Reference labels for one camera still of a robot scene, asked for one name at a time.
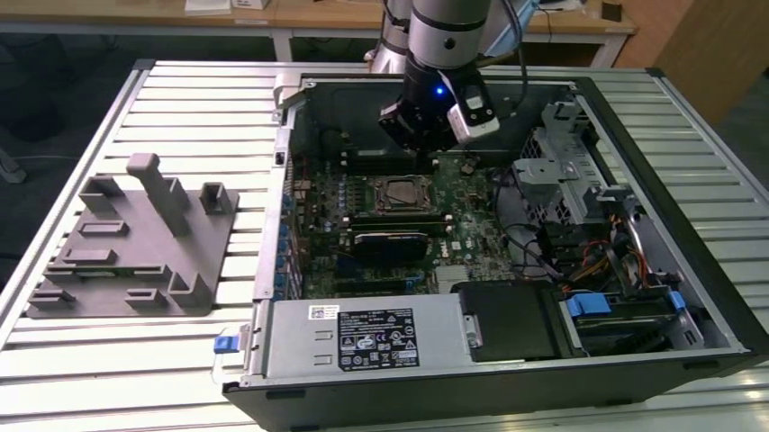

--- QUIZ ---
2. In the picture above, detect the black open PC case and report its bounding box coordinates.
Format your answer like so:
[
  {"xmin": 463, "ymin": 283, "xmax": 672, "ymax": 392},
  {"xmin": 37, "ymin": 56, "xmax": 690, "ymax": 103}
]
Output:
[{"xmin": 220, "ymin": 71, "xmax": 769, "ymax": 432}]

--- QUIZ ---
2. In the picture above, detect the small silver heatsink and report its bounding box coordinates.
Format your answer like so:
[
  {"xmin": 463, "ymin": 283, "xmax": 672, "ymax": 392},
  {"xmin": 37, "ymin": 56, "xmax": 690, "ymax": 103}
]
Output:
[{"xmin": 435, "ymin": 265, "xmax": 475, "ymax": 285}]

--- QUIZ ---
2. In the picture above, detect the white cardboard box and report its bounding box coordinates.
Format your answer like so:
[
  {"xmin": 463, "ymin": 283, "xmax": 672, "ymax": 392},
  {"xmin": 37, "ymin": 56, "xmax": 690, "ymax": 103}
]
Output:
[{"xmin": 183, "ymin": 0, "xmax": 235, "ymax": 17}]

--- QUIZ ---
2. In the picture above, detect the CPU socket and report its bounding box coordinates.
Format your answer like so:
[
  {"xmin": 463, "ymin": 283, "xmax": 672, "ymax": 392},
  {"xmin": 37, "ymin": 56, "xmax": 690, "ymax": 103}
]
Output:
[{"xmin": 370, "ymin": 174, "xmax": 437, "ymax": 213}]

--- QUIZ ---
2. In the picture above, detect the wooden desk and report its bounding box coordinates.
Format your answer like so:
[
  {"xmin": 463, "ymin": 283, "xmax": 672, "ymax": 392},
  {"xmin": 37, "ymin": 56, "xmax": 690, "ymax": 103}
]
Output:
[{"xmin": 0, "ymin": 0, "xmax": 640, "ymax": 69}]

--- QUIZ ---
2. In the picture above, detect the silver CPU chip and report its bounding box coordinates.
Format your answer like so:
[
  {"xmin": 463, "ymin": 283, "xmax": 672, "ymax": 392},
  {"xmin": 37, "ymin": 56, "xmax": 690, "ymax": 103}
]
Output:
[{"xmin": 387, "ymin": 182, "xmax": 422, "ymax": 203}]

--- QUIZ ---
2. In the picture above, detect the black RAM stick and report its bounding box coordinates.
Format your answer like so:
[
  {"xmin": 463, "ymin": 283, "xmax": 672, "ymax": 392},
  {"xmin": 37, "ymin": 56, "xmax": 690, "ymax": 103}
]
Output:
[
  {"xmin": 351, "ymin": 222, "xmax": 451, "ymax": 235},
  {"xmin": 347, "ymin": 214, "xmax": 447, "ymax": 225}
]

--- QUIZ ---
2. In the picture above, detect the wooden cabinet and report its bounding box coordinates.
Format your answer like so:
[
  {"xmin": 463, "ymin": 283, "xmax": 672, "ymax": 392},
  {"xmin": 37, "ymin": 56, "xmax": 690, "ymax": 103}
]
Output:
[{"xmin": 613, "ymin": 0, "xmax": 769, "ymax": 131}]

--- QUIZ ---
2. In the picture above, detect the grey metal stand foot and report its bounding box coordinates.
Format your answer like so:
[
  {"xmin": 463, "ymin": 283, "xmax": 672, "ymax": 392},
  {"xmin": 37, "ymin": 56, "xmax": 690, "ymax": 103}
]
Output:
[{"xmin": 0, "ymin": 146, "xmax": 28, "ymax": 185}]

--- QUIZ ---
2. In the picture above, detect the silver metal drive cage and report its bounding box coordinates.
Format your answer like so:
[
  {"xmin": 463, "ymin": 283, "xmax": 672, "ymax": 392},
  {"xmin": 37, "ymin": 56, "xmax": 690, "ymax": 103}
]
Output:
[{"xmin": 510, "ymin": 101, "xmax": 642, "ymax": 229}]

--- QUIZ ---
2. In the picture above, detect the blue case latch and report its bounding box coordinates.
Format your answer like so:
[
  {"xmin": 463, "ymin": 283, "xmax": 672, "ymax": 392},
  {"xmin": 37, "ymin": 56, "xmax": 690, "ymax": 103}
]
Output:
[{"xmin": 212, "ymin": 329, "xmax": 243, "ymax": 356}]

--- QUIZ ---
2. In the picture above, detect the metal socket cover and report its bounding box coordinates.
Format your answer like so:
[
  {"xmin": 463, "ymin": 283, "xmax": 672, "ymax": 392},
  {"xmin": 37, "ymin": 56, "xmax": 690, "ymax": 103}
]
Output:
[{"xmin": 377, "ymin": 176, "xmax": 434, "ymax": 211}]

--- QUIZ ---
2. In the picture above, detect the grey flat cable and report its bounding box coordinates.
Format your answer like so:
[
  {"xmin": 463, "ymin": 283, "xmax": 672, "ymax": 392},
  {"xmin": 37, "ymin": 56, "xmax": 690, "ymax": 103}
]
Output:
[{"xmin": 624, "ymin": 211, "xmax": 656, "ymax": 289}]

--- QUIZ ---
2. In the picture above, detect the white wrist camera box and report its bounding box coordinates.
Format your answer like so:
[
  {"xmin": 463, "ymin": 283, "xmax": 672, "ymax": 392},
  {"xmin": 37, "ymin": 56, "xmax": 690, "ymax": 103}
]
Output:
[{"xmin": 445, "ymin": 81, "xmax": 502, "ymax": 146}]

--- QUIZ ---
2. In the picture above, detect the green motherboard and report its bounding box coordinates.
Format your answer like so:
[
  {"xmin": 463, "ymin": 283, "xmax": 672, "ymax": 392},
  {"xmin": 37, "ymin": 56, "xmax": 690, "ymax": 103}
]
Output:
[{"xmin": 286, "ymin": 152, "xmax": 546, "ymax": 302}]

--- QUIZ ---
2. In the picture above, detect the orange yellow wire bundle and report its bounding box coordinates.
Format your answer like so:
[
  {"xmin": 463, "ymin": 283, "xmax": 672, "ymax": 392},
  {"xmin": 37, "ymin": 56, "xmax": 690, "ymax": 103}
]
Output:
[{"xmin": 561, "ymin": 238, "xmax": 656, "ymax": 292}]

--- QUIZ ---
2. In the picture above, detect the silver power supply unit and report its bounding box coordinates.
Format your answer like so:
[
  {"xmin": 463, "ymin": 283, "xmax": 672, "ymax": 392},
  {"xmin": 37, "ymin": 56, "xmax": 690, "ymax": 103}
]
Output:
[{"xmin": 238, "ymin": 294, "xmax": 486, "ymax": 389}]

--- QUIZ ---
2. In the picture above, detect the grey parts rack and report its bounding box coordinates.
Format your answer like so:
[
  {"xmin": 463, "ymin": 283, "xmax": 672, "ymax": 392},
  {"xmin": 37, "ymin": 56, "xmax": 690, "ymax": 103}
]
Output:
[{"xmin": 27, "ymin": 152, "xmax": 242, "ymax": 320}]

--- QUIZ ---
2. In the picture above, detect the black graphics card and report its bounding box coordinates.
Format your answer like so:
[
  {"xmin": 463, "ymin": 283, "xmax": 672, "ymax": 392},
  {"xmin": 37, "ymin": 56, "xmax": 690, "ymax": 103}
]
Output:
[{"xmin": 351, "ymin": 231, "xmax": 431, "ymax": 265}]

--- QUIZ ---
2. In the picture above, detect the hard disk in blue carrier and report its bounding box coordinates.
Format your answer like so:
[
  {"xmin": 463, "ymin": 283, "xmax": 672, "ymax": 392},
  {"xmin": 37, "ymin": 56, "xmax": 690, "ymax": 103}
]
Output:
[{"xmin": 558, "ymin": 290, "xmax": 690, "ymax": 359}]

